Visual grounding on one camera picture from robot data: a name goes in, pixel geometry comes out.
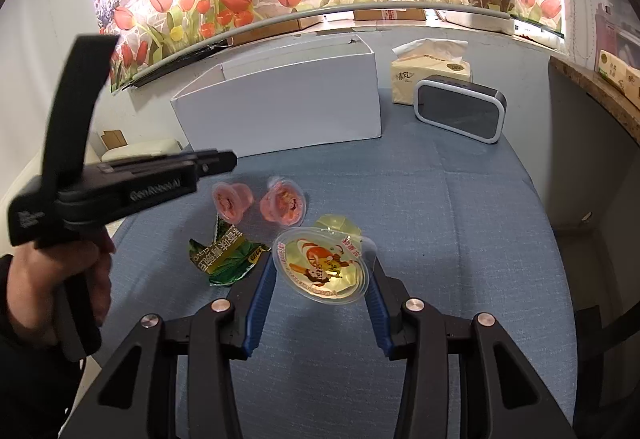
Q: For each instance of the grey wall ledge rail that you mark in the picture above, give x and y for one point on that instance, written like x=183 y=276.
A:
x=281 y=25

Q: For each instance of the white storage box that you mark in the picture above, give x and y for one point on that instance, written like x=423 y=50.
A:
x=305 y=92

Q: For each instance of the black left sleeve forearm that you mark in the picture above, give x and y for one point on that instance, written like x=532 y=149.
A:
x=38 y=383

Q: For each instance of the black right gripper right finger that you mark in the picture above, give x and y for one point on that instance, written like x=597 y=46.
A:
x=501 y=394

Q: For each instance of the yellow jelly cup cartoon lid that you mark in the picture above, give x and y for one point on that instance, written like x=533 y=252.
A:
x=325 y=265

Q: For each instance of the tissue box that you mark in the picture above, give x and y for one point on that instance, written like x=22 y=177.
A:
x=424 y=58

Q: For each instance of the green snack packet front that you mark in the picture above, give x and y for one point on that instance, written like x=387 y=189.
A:
x=229 y=258

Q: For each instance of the person's left hand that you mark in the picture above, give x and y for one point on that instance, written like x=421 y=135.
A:
x=35 y=274

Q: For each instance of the pink jelly cup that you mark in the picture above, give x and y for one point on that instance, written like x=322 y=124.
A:
x=232 y=200

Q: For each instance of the wooden side shelf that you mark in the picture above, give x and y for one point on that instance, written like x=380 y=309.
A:
x=605 y=94

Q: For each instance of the black white digital clock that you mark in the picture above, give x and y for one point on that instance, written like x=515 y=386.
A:
x=472 y=110

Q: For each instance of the pink jelly cup lidded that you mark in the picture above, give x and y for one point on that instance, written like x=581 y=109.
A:
x=284 y=203

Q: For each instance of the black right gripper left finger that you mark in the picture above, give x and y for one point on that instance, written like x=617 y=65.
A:
x=135 y=394

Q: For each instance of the yellow jelly cup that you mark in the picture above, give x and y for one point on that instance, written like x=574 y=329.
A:
x=337 y=224

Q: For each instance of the cardboard box on ledge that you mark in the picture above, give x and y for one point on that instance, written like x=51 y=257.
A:
x=390 y=15

